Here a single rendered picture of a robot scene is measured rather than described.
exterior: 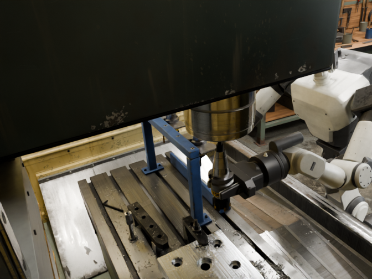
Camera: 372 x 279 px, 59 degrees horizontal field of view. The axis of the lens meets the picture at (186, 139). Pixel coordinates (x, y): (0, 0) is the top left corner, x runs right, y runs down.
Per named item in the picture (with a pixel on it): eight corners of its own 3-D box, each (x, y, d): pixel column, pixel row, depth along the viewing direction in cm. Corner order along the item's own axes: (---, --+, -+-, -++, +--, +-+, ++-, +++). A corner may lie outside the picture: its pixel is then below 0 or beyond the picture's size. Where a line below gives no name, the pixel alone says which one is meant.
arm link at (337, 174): (295, 176, 102) (332, 192, 112) (324, 182, 94) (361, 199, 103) (305, 144, 103) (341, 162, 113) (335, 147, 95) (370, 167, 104)
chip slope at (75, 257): (195, 167, 211) (192, 130, 199) (268, 234, 156) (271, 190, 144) (51, 218, 177) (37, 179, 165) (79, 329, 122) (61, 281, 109)
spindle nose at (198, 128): (174, 121, 80) (169, 73, 74) (232, 107, 85) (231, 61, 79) (203, 150, 67) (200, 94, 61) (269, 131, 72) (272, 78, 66)
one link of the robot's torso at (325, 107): (336, 98, 162) (323, 35, 141) (405, 123, 135) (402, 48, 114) (292, 135, 157) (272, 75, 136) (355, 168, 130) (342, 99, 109)
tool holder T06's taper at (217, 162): (208, 171, 83) (207, 148, 80) (223, 166, 84) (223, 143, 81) (216, 180, 79) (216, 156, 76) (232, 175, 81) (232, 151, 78)
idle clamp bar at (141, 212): (139, 213, 133) (137, 201, 130) (173, 253, 113) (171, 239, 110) (129, 218, 132) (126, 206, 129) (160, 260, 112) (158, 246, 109)
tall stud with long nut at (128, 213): (135, 234, 123) (129, 207, 117) (138, 239, 121) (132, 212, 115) (128, 237, 122) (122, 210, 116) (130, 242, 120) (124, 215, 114)
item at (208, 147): (211, 143, 117) (211, 140, 117) (219, 149, 113) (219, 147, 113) (194, 148, 115) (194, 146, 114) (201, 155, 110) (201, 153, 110)
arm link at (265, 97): (243, 125, 163) (274, 90, 157) (251, 137, 152) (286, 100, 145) (226, 112, 158) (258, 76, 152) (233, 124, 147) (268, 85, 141)
